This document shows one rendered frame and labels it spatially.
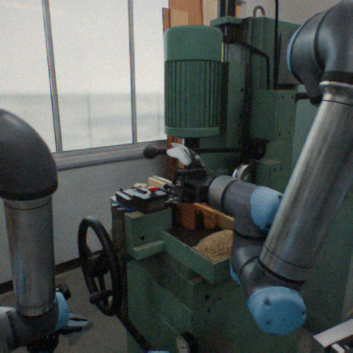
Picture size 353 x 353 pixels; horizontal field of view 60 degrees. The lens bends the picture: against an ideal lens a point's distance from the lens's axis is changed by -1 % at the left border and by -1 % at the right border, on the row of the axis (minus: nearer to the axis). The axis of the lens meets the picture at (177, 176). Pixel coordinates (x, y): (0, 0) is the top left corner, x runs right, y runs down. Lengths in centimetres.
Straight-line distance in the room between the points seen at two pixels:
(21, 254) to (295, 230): 44
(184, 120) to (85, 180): 151
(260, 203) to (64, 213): 191
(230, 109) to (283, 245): 62
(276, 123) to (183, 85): 30
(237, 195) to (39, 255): 37
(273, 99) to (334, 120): 57
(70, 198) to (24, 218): 176
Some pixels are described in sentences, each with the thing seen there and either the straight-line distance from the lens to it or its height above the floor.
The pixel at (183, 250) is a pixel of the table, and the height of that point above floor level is 88.
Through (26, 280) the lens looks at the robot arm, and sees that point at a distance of 63.
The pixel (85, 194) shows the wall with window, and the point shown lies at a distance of 234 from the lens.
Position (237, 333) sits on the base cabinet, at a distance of 113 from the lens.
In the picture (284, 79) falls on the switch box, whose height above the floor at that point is 134.
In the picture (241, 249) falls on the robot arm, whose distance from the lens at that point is 59.
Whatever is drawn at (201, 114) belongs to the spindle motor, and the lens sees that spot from 90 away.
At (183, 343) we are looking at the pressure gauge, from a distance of 88.
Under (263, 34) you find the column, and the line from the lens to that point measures 105.
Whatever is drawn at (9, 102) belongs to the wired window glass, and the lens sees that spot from 218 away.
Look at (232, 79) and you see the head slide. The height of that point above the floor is 133.
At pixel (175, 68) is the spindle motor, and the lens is 92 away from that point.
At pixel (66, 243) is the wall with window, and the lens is 241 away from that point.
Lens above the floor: 129
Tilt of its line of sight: 15 degrees down
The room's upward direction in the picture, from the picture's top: straight up
